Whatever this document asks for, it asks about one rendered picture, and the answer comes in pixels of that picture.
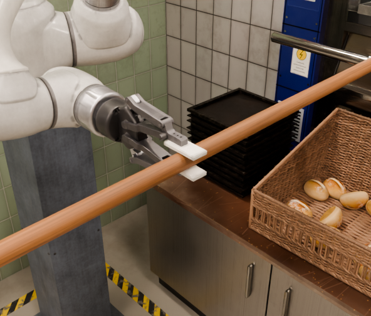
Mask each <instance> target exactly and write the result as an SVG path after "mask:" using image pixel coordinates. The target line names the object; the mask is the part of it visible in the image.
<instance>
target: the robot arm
mask: <svg viewBox="0 0 371 316"><path fill-rule="evenodd" d="M143 40H144V26H143V23H142V20H141V18H140V16H139V15H138V12H136V10H134V9H133V8H131V7H130V6H129V5H128V2H127V0H74V1H73V5H72V7H71V11H67V12H59V11H55V9H54V7H53V5H52V4H51V3H49V2H48V1H47V0H0V141H5V140H13V139H20V138H23V137H27V136H30V135H34V134H37V133H38V132H42V131H44V130H48V129H55V128H63V127H76V128H78V127H80V126H82V127H83V128H84V129H87V130H89V131H90V132H92V133H94V134H95V135H97V136H99V137H107V138H109V139H110V140H112V141H115V142H121V143H123V144H124V145H125V147H126V148H128V149H130V151H131V154H132V157H130V158H129V161H130V163H132V164H139V165H141V166H143V167H145V168H148V167H150V166H152V165H154V164H156V163H158V162H160V161H162V160H164V159H166V158H168V157H170V156H171V154H169V153H168V152H167V151H166V150H164V149H163V148H161V146H159V145H158V144H156V143H155V142H154V141H153V140H152V137H151V136H154V137H157V138H159V139H160V142H161V141H163V140H165V139H167V140H165V141H164V145H165V146H167V147H169V148H171V149H172V150H174V151H176V152H178V153H180V154H182V155H184V156H185V157H187V158H189V159H191V160H192V161H194V160H197V159H199V158H201V157H203V156H205V155H206V154H207V150H205V149H203V148H201V147H199V146H197V145H195V144H193V143H191V142H189V141H188V138H187V137H186V136H184V135H182V134H180V133H178V132H176V130H175V129H174V128H173V126H172V124H173V123H174V119H173V118H172V117H170V116H169V115H167V114H166V113H164V112H162V111H161V110H159V109H157V108H156V107H154V106H153V105H151V104H149V103H148V102H146V101H145V100H144V99H143V98H142V97H141V96H140V95H139V94H138V93H136V94H135V95H131V96H129V97H125V98H124V97H123V96H122V95H121V94H119V93H117V92H115V91H113V90H111V89H109V88H108V87H106V86H104V85H103V83H102V82H101V81H100V80H98V79H97V78H95V77H94V76H92V75H90V74H88V73H86V72H84V71H81V70H79V69H76V68H72V67H74V66H92V65H101V64H105V63H111V62H114V61H119V60H122V59H124V58H127V57H129V56H130V55H132V54H134V53H135V52H136V51H138V49H139V48H140V47H141V45H142V43H143ZM150 135H151V136H150ZM140 150H141V151H140ZM206 173H207V172H206V171H205V170H203V169H201V168H200V167H198V166H196V165H194V166H192V167H190V168H188V169H186V170H184V171H182V172H181V173H179V174H178V175H179V176H185V177H186V178H188V179H190V180H191V181H193V182H194V181H196V180H198V179H200V178H202V177H204V176H205V175H206Z"/></svg>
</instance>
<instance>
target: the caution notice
mask: <svg viewBox="0 0 371 316"><path fill-rule="evenodd" d="M310 56H311V53H309V52H307V51H303V50H298V49H296V48H293V56H292V61H291V71H290V72H292V73H295V74H297V75H301V76H305V77H308V70H309V64H310Z"/></svg>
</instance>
